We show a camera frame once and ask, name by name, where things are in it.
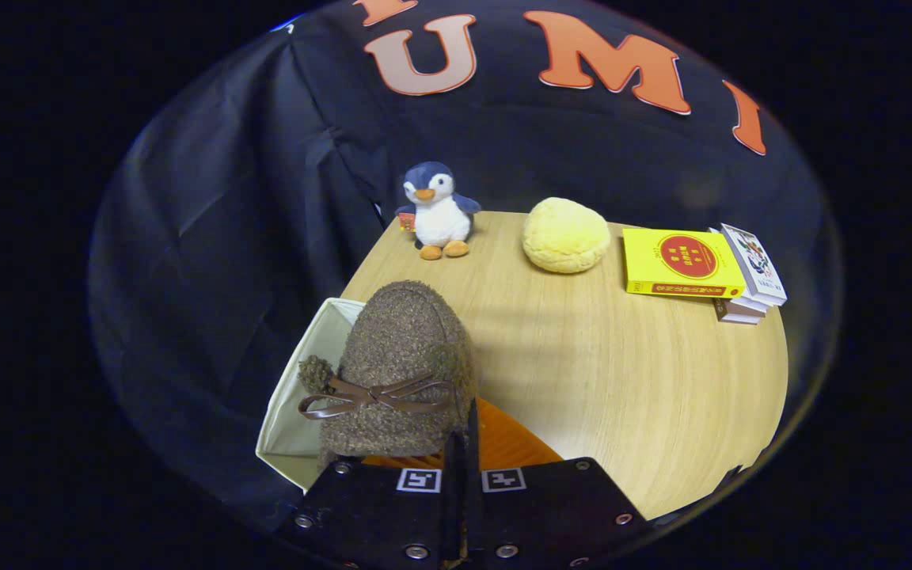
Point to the brown fuzzy bow shoe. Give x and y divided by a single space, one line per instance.
400 340

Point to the blue white penguin plush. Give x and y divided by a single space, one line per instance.
440 218

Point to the cream fabric storage box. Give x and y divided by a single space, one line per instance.
298 427

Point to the white illustrated book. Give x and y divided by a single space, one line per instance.
757 265

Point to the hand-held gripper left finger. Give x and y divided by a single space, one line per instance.
377 514

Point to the yellow book with red circle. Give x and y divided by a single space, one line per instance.
682 261

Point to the yellow bun plush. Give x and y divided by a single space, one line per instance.
565 235

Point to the pale pink book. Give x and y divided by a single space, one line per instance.
737 315

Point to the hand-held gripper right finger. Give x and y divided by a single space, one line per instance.
551 511

